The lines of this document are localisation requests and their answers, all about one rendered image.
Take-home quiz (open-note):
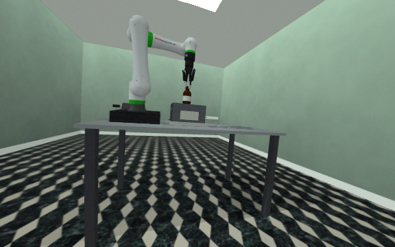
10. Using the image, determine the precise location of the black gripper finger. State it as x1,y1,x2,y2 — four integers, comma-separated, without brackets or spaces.
182,69,188,89
189,68,196,89

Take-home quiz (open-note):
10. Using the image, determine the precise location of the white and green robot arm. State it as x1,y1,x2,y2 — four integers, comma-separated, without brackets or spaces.
112,15,197,112

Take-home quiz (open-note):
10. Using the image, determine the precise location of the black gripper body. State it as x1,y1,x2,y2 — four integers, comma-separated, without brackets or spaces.
184,59,194,73

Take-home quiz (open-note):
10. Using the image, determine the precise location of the brown glass bottle with white label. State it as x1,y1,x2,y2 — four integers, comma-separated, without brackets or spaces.
182,86,191,104

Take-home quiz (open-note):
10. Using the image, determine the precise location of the grey divided crate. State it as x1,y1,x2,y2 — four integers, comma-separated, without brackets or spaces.
170,103,206,124

